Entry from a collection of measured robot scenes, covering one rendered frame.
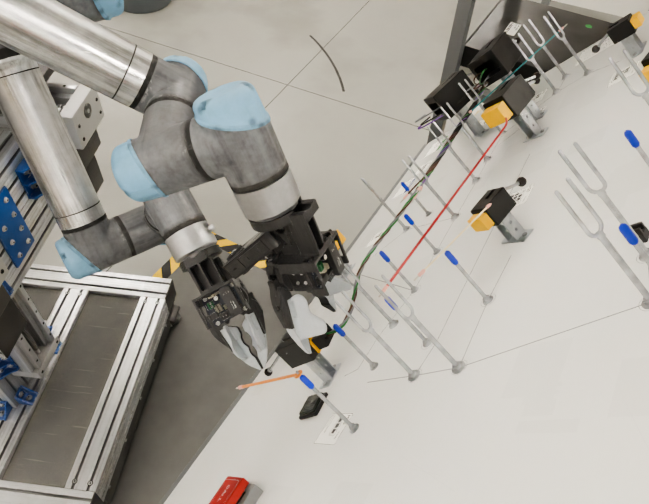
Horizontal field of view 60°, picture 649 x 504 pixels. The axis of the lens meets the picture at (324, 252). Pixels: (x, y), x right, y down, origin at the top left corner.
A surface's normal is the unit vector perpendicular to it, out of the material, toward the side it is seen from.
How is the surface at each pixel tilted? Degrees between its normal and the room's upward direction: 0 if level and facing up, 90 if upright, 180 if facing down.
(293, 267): 83
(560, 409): 53
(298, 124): 0
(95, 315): 0
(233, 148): 73
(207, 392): 0
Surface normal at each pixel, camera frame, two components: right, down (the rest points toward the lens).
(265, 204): 0.05, 0.51
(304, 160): 0.04, -0.65
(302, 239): -0.40, 0.60
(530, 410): -0.67, -0.71
